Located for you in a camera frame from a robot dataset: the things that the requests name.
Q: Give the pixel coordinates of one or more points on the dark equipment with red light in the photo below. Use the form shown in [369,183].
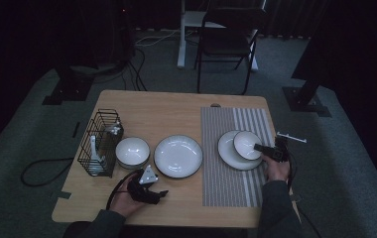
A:
[110,33]

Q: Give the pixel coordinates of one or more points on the dark curtain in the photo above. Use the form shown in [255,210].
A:
[292,16]

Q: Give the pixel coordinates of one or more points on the black folding chair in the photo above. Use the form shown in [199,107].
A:
[226,43]

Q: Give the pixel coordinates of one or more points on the white plate with black rim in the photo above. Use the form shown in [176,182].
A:
[229,158]
[178,155]

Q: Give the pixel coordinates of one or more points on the round brown table grommet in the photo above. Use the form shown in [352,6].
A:
[215,105]

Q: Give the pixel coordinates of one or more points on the grey tape piece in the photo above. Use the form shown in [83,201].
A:
[295,198]
[61,195]

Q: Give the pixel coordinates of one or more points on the person's right hand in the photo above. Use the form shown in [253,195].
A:
[277,170]

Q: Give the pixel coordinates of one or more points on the bundle of white chopsticks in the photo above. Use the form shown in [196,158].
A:
[114,129]

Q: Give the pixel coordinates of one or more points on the white desk frame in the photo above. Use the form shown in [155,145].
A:
[181,39]

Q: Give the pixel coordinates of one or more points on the white bowl with black rim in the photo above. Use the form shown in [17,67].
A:
[132,152]
[246,143]

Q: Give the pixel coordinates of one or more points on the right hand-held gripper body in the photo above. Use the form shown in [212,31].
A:
[280,152]

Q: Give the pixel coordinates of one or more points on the grey striped placemat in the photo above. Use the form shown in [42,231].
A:
[219,185]

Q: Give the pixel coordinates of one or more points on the white ceramic spoon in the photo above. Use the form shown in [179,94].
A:
[94,148]

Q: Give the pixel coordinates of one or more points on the black metal stand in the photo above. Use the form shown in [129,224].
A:
[67,92]
[304,99]

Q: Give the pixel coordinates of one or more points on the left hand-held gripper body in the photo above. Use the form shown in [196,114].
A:
[143,191]

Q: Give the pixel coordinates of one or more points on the person's left hand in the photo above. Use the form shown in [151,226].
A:
[120,201]

